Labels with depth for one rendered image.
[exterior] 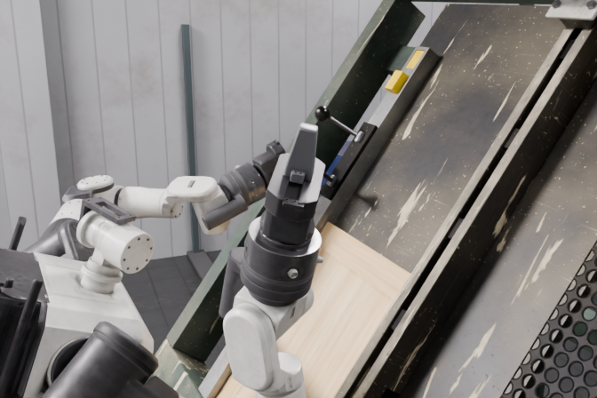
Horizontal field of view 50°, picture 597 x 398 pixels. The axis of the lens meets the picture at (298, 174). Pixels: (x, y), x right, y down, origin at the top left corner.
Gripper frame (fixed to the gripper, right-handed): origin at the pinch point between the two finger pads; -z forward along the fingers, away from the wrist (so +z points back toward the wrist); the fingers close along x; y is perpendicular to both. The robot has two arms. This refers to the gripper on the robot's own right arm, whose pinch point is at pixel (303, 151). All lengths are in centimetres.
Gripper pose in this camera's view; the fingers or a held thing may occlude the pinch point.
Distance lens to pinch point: 71.1
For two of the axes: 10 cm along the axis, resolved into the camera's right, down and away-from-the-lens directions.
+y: 9.7, 2.3, -0.3
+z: -1.9, 8.7, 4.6
